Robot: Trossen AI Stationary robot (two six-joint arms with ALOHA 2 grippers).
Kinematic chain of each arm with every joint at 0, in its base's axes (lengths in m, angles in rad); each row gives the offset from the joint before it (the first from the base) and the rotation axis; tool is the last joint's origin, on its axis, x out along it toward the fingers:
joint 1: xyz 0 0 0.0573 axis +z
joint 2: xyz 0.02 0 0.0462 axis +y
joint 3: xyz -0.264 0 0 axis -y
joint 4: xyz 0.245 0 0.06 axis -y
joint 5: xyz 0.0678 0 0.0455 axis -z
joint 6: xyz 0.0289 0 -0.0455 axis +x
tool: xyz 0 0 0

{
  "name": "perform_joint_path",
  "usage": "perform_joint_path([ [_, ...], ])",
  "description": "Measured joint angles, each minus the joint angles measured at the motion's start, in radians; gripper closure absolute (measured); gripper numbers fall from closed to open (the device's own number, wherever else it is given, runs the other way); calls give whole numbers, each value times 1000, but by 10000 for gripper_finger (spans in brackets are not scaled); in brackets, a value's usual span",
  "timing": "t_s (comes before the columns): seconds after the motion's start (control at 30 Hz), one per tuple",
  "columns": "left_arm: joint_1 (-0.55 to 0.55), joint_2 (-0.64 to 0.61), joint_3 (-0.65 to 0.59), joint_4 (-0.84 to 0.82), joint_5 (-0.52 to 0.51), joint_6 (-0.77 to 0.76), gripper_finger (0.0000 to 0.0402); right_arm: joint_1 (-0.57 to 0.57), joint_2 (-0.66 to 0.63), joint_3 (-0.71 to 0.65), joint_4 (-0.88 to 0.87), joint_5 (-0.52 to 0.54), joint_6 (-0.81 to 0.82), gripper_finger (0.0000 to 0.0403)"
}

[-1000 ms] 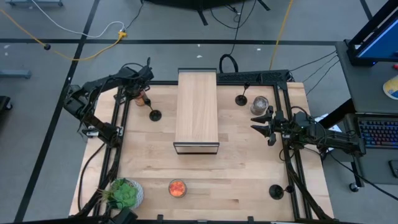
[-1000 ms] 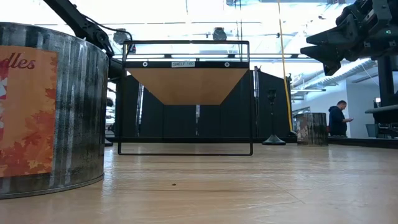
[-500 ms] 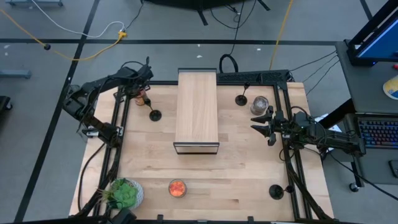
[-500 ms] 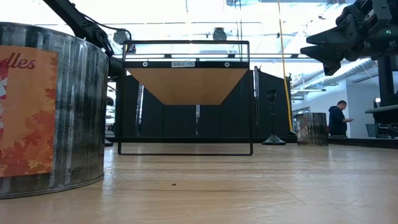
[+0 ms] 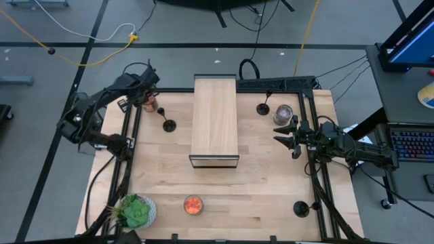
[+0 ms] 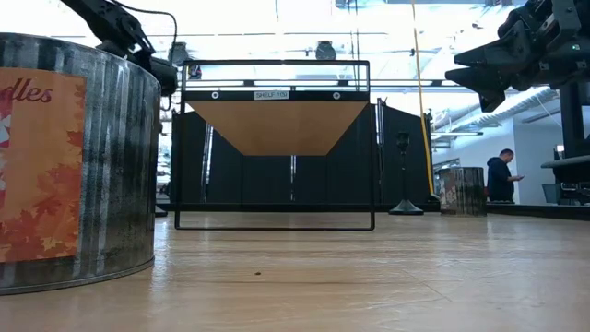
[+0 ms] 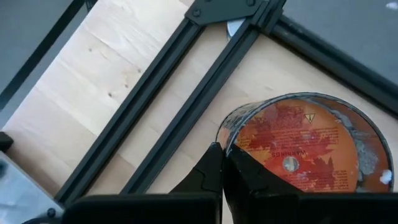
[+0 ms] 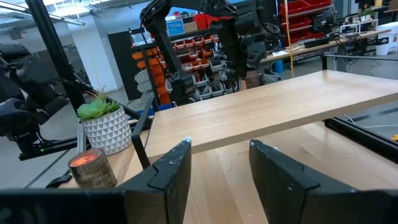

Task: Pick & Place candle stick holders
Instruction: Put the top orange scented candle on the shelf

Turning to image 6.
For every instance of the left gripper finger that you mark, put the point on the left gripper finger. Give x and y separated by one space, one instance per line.
124 30
163 76

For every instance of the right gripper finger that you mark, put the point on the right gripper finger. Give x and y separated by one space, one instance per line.
507 50
484 80

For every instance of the black aluminium table frame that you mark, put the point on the black aluminium table frame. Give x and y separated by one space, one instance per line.
544 212

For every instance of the person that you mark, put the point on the person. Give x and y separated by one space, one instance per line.
499 182

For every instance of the wooden box platform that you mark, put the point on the wooden box platform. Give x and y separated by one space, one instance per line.
276 124

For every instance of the metal tin candle grey wax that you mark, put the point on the metal tin candle grey wax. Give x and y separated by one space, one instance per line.
463 191

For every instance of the black room divider panels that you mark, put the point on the black room divider panels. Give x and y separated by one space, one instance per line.
350 175

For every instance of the black candlestick holder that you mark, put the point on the black candlestick holder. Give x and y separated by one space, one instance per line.
405 208

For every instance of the silver ventilation duct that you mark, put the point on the silver ventilation duct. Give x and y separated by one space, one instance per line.
521 107

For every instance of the metal tin candle orange wax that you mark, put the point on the metal tin candle orange wax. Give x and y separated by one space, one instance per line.
115 161

